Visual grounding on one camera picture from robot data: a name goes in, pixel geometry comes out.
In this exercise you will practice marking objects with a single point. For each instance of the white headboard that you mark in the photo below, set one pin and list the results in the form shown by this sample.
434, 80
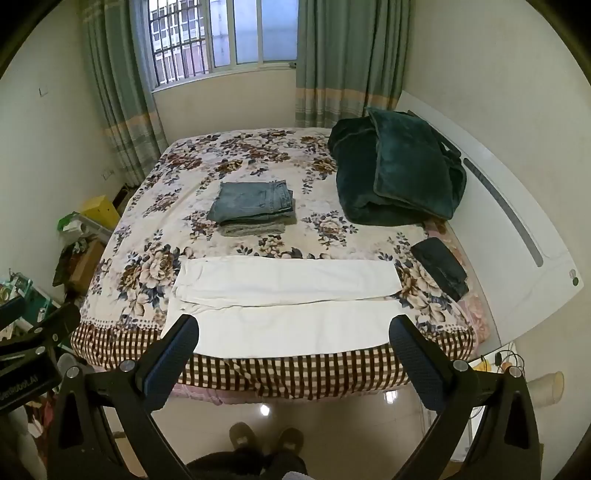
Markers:
508, 217

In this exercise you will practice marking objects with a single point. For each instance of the person's dark trousers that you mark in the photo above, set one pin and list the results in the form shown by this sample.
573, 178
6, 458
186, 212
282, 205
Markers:
249, 466

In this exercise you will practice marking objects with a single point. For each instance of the folded dark jeans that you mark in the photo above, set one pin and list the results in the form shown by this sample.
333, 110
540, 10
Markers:
441, 265

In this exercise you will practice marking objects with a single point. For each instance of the green curtain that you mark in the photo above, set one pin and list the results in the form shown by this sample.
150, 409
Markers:
346, 60
120, 92

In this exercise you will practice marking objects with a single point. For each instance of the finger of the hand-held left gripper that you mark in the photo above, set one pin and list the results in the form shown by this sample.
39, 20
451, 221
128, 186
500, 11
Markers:
51, 325

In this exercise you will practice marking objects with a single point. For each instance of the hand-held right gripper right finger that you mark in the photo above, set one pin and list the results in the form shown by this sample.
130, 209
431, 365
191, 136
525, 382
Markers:
415, 364

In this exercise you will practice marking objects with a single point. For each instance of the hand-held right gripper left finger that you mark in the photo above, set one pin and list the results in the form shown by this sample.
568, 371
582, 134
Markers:
167, 369

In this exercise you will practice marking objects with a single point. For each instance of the dark green plush blanket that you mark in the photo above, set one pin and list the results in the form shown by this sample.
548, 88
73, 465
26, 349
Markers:
397, 170

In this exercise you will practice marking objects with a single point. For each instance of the yellow box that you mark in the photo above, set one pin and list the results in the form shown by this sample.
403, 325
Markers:
99, 212

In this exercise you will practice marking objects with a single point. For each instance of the white pants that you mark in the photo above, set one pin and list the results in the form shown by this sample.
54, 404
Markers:
277, 304

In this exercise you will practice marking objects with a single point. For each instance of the window with metal bars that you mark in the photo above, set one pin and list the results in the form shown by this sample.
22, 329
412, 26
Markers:
221, 37

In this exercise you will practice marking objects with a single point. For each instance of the person's shoe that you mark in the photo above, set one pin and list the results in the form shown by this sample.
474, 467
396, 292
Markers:
290, 441
243, 436

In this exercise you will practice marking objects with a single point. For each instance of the folded blue jeans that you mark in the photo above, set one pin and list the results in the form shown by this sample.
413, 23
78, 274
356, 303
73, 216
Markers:
251, 201

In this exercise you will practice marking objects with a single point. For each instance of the cardboard box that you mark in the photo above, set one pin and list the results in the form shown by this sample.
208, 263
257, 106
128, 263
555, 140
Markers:
85, 263

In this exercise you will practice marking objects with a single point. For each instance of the floral bed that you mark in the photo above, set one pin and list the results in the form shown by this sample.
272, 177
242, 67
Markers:
221, 157

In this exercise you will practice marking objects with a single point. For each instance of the beige cylinder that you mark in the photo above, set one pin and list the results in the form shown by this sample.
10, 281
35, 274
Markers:
547, 387

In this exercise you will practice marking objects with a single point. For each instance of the folded grey pants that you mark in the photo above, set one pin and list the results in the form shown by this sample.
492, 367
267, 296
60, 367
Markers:
254, 227

